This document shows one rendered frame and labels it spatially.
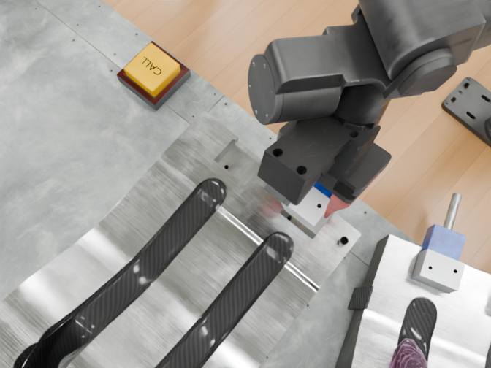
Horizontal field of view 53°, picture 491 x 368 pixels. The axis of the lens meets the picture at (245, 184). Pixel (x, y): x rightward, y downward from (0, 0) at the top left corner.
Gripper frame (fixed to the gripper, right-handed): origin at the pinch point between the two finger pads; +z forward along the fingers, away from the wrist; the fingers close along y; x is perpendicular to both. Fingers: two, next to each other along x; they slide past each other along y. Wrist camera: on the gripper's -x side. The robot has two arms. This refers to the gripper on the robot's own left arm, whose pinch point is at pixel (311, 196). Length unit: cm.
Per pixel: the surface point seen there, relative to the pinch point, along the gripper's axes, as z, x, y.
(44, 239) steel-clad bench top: 19.1, -19.3, -26.9
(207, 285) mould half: 10.7, -11.9, -3.7
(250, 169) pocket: 6.4, 2.8, -10.1
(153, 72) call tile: 5.1, 5.2, -31.3
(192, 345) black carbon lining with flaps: 12.9, -17.8, -0.4
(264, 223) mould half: 6.5, -2.6, -3.4
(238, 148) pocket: 5.0, 3.3, -13.0
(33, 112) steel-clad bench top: 12.8, -8.7, -42.4
